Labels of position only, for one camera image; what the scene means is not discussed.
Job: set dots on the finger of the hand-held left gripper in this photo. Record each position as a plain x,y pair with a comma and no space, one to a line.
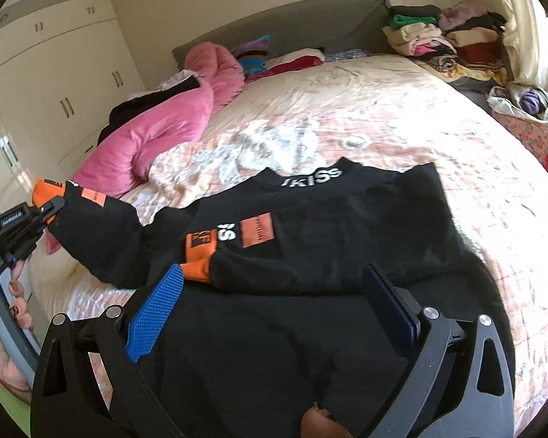
54,209

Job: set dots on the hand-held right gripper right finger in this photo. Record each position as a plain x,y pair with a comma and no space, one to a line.
392,312

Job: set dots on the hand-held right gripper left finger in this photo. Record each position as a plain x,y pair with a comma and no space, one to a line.
157,310

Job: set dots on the black sweater with orange patches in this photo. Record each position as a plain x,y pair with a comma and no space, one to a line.
324,237

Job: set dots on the pile of folded clothes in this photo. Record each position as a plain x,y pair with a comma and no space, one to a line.
443,41

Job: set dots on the person's right hand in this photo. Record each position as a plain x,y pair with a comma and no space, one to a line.
322,424

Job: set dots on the black cloth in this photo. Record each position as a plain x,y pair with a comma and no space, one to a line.
118,116

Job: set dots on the cream built-in wardrobe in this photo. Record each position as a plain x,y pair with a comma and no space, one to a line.
50,77

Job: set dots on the pink comforter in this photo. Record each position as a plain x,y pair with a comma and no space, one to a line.
164,118

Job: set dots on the white cloth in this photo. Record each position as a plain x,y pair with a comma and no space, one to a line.
173,78

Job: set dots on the floral quilted bedspread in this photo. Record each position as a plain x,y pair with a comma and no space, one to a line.
347,109

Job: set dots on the floral storage box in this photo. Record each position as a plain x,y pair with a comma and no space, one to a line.
525,134

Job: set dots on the striped pillow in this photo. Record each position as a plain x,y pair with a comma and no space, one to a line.
253,54

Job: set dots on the purple cloth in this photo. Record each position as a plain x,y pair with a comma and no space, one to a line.
536,100

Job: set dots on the blue patterned cloth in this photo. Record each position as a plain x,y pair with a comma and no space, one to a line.
347,54

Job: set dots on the red and cream cloth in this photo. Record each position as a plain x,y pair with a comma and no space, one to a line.
297,61

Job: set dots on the grey upholstered headboard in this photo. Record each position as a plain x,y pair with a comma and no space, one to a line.
301,27

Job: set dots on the cream curtain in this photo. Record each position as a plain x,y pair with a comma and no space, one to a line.
523,23

